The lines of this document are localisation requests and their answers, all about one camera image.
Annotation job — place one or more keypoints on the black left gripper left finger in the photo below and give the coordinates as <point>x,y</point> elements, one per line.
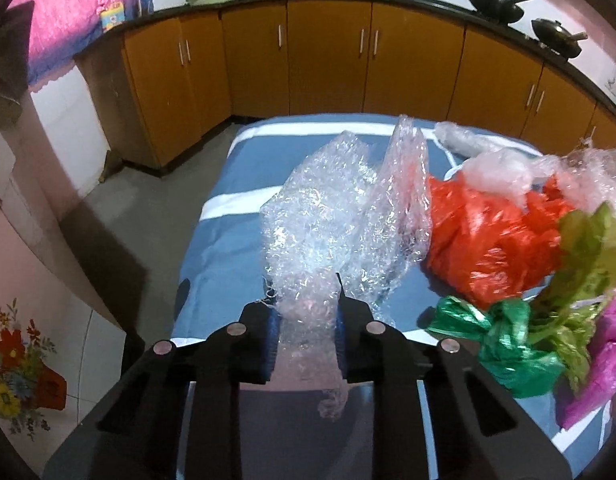
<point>176,413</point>

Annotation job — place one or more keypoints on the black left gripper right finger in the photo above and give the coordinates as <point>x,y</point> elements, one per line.
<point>437,412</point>

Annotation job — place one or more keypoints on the olive green plastic bag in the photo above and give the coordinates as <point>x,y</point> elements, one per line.
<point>564,314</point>

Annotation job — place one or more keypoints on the clear bubble wrap sheet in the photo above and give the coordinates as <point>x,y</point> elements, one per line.
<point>340,224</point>

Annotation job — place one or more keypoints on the brown lower kitchen cabinets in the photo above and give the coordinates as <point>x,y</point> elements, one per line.
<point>161,83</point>

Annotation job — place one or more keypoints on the dark green plastic bag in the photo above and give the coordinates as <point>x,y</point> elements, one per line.
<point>502,333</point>

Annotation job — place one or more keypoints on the magenta plastic bag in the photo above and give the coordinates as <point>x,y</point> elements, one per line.
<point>600,386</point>

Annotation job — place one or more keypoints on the blue white striped tablecloth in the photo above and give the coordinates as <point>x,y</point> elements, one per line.
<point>222,271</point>

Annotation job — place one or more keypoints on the orange plastic bag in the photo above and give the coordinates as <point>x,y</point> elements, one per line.
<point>487,248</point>

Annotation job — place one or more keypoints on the clear white plastic bag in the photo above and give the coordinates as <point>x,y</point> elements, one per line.
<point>586,177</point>

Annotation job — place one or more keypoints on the black wok right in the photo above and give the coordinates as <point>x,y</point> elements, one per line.
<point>557,38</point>

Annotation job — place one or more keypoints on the black wok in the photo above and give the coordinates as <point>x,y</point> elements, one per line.
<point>501,11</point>
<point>557,38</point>

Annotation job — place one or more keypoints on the colourful small package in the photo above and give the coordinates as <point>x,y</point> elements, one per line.
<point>113,15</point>

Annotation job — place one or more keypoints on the black wok left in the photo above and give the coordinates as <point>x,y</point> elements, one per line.
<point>501,11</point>

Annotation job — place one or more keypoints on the pink blue curtain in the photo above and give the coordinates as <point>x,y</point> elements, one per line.
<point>62,28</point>

